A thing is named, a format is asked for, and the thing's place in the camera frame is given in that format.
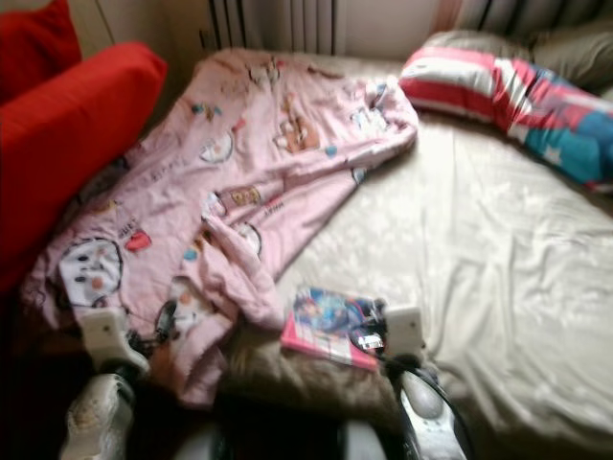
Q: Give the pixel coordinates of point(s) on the colourful comic book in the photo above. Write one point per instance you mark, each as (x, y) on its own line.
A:
(326, 331)

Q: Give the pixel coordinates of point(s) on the pink cartoon print blanket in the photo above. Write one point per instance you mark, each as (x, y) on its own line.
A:
(268, 163)

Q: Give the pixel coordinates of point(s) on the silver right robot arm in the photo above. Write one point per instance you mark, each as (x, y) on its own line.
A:
(426, 412)

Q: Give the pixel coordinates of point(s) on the grey right robot leg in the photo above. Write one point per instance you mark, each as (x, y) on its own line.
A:
(359, 443)

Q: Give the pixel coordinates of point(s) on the bed with beige floral sheet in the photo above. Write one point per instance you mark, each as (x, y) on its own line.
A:
(488, 249)

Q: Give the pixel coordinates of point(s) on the red cushion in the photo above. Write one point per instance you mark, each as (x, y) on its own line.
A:
(34, 43)
(67, 144)

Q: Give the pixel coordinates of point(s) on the red white blue bolster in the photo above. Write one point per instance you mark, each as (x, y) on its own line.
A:
(498, 96)

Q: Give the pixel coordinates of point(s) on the beige pillow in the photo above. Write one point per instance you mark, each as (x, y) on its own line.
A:
(474, 41)
(575, 48)

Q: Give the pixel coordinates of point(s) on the grey pleated curtain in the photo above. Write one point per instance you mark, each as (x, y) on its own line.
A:
(536, 11)
(273, 24)

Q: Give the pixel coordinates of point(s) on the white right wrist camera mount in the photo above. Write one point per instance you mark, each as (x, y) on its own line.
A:
(404, 331)

